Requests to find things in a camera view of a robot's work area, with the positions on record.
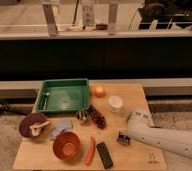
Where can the black metal gripper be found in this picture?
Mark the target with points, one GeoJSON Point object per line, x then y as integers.
{"type": "Point", "coordinates": [123, 139]}

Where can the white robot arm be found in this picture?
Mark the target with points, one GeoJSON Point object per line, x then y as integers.
{"type": "Point", "coordinates": [176, 141]}

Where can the black rectangular block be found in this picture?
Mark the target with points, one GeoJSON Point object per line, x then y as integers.
{"type": "Point", "coordinates": [104, 155]}

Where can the dark red grape bunch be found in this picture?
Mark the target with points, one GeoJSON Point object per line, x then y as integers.
{"type": "Point", "coordinates": [97, 117]}

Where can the orange carrot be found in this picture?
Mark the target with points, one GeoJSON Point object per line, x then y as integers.
{"type": "Point", "coordinates": [90, 152]}

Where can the white lidded jar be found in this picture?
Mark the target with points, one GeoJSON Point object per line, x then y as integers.
{"type": "Point", "coordinates": [115, 104]}

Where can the small striped ball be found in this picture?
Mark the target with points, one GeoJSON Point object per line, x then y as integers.
{"type": "Point", "coordinates": [82, 116]}

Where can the orange fruit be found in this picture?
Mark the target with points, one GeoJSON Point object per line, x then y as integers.
{"type": "Point", "coordinates": [99, 92]}

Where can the orange red bowl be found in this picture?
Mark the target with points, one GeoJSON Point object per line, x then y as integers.
{"type": "Point", "coordinates": [66, 146]}

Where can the light blue cloth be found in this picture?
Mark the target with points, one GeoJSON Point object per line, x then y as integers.
{"type": "Point", "coordinates": [60, 127]}

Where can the green plastic tray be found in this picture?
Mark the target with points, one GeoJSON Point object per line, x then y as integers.
{"type": "Point", "coordinates": [66, 95]}

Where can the metal spoon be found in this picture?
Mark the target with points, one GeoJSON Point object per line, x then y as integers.
{"type": "Point", "coordinates": [47, 94]}

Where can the dark maroon bowl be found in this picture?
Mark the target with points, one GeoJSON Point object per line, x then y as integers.
{"type": "Point", "coordinates": [29, 120]}

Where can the black machine in background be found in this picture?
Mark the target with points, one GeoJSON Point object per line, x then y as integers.
{"type": "Point", "coordinates": [166, 12]}

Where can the right grey metal post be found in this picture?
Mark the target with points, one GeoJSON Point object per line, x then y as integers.
{"type": "Point", "coordinates": [112, 17]}

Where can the grey metal post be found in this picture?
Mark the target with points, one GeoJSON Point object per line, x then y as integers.
{"type": "Point", "coordinates": [49, 17]}
{"type": "Point", "coordinates": [112, 17]}

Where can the left grey metal post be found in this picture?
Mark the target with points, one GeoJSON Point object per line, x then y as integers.
{"type": "Point", "coordinates": [49, 17]}

